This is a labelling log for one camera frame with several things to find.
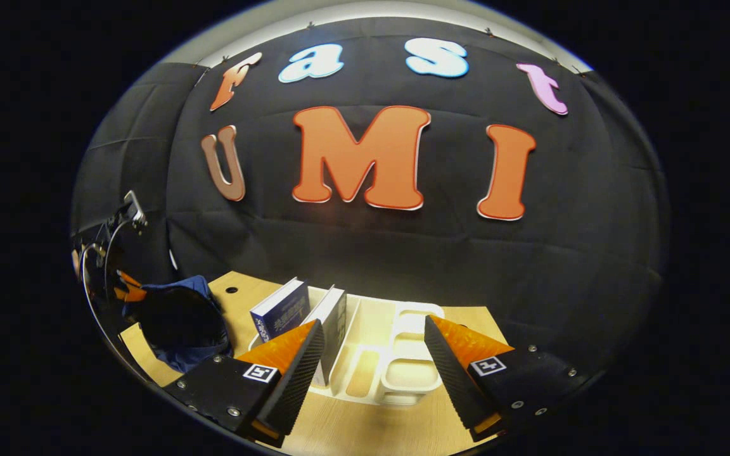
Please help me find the white bookshelf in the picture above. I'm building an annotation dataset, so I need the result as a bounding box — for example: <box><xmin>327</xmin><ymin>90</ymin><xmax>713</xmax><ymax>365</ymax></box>
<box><xmin>248</xmin><ymin>285</ymin><xmax>446</xmax><ymax>407</ymax></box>

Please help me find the black backdrop cloth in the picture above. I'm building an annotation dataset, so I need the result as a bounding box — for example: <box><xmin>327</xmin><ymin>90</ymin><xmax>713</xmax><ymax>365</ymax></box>
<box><xmin>70</xmin><ymin>16</ymin><xmax>670</xmax><ymax>355</ymax></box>

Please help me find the blue schoolbag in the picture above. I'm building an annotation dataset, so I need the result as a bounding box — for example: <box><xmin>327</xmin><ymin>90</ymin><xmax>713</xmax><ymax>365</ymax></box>
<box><xmin>121</xmin><ymin>274</ymin><xmax>234</xmax><ymax>374</ymax></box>

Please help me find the thin grey cable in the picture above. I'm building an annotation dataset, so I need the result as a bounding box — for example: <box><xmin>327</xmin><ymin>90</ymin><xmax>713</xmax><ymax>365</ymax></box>
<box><xmin>79</xmin><ymin>218</ymin><xmax>136</xmax><ymax>367</ymax></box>

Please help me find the blue cover book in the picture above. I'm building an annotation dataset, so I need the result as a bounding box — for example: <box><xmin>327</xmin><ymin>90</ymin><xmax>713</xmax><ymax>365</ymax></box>
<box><xmin>250</xmin><ymin>277</ymin><xmax>311</xmax><ymax>343</ymax></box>

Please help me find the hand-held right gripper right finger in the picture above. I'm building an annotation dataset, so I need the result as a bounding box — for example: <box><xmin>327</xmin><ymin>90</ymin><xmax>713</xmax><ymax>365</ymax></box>
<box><xmin>423</xmin><ymin>315</ymin><xmax>595</xmax><ymax>443</ymax></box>

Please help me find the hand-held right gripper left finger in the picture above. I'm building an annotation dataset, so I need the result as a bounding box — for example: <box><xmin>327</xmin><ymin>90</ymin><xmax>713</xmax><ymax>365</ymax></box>
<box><xmin>163</xmin><ymin>319</ymin><xmax>326</xmax><ymax>449</ymax></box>

